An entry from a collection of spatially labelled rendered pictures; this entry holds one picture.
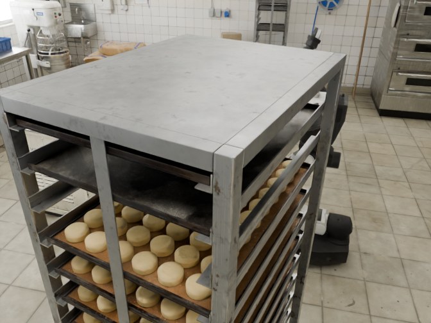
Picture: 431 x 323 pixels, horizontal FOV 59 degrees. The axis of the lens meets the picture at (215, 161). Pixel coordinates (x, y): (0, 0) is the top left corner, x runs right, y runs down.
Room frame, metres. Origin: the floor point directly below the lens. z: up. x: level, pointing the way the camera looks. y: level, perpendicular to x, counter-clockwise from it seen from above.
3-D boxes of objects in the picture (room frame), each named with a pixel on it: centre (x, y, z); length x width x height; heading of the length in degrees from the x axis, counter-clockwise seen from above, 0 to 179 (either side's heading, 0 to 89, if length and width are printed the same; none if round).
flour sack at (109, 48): (6.31, 1.55, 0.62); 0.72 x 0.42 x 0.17; 84
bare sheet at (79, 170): (0.80, 0.04, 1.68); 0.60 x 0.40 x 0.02; 152
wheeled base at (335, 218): (2.32, -0.71, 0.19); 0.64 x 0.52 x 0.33; 72
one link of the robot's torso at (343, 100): (2.33, -0.68, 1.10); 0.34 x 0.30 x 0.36; 162
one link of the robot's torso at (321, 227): (2.31, -0.74, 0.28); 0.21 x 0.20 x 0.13; 72
